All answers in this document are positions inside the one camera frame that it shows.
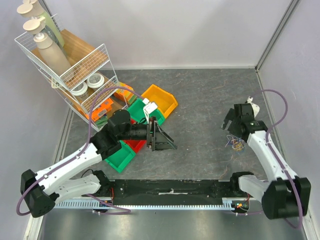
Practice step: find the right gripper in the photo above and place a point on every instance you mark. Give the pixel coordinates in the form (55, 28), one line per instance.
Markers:
(232, 122)

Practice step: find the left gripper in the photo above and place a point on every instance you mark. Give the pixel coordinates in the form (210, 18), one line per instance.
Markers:
(154, 139)

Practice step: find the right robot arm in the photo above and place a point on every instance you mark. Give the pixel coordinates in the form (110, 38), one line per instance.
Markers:
(284, 194)

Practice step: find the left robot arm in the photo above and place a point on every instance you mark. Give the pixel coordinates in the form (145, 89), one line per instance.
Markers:
(44, 189)

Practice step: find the red plastic bin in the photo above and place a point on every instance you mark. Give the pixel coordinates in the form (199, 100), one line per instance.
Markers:
(135, 145)

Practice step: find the yellow plastic bin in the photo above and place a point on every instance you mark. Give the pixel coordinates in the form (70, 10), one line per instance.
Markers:
(165, 101)

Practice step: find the green bin lower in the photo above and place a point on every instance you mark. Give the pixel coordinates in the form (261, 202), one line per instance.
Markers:
(120, 159)

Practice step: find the orange snack box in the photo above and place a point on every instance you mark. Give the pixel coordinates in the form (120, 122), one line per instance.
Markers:
(99, 112)

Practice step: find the white lid jar right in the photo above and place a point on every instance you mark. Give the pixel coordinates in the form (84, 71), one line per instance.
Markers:
(95, 81)

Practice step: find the white lid jar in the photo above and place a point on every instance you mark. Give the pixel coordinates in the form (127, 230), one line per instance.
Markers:
(81, 92)
(95, 81)

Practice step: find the white lid jar left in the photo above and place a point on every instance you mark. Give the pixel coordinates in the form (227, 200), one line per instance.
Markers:
(81, 92)

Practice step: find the beige pump bottle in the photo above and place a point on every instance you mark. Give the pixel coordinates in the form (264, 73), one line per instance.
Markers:
(53, 56)

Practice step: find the green bottle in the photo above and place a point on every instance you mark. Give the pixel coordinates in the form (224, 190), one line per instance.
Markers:
(52, 29)

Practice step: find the beige capped bottle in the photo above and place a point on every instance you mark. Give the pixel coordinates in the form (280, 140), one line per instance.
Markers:
(31, 8)

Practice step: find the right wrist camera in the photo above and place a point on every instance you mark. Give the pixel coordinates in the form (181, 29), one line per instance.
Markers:
(255, 107)

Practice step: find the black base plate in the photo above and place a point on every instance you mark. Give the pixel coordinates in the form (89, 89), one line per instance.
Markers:
(170, 191)

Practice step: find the slotted cable duct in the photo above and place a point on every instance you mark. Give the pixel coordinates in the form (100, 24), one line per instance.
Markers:
(226, 204)

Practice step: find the white wire shelf rack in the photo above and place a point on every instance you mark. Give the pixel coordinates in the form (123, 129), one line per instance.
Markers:
(73, 70)

